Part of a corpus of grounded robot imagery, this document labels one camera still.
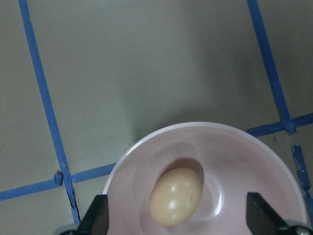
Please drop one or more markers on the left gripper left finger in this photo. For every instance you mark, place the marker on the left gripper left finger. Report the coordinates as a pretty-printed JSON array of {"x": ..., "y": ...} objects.
[{"x": 96, "y": 220}]

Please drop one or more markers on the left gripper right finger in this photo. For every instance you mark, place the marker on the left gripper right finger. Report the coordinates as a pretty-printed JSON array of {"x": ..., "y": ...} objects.
[{"x": 262, "y": 219}]

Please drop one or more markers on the brown egg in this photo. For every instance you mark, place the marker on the brown egg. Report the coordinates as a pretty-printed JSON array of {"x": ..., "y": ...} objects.
[{"x": 175, "y": 197}]

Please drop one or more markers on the pink bowl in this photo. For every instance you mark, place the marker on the pink bowl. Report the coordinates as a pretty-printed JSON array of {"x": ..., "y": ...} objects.
[{"x": 230, "y": 162}]

